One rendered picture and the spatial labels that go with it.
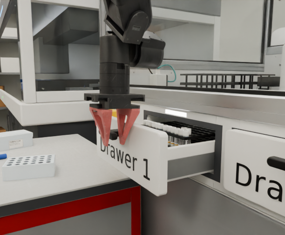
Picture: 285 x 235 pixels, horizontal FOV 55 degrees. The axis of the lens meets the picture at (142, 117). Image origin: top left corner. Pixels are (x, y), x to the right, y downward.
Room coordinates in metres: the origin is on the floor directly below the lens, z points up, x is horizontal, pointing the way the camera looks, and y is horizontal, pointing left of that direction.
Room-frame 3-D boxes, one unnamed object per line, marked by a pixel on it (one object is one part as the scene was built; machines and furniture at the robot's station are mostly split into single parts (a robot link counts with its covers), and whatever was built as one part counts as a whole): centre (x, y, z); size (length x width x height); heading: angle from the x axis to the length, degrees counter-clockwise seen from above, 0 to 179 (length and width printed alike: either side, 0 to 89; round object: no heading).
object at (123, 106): (0.52, 0.05, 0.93); 0.07 x 0.07 x 0.09; 31
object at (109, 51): (0.52, 0.05, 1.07); 0.07 x 0.06 x 0.07; 128
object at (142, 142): (0.56, 0.04, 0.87); 0.29 x 0.02 x 0.11; 30
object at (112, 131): (0.55, 0.06, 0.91); 0.07 x 0.04 x 0.01; 30
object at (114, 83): (0.52, 0.05, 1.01); 0.10 x 0.07 x 0.07; 121
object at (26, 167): (0.71, 0.30, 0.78); 0.12 x 0.08 x 0.04; 105
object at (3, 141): (1.00, 0.49, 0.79); 0.13 x 0.09 x 0.05; 134
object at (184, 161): (0.67, -0.14, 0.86); 0.40 x 0.26 x 0.06; 120
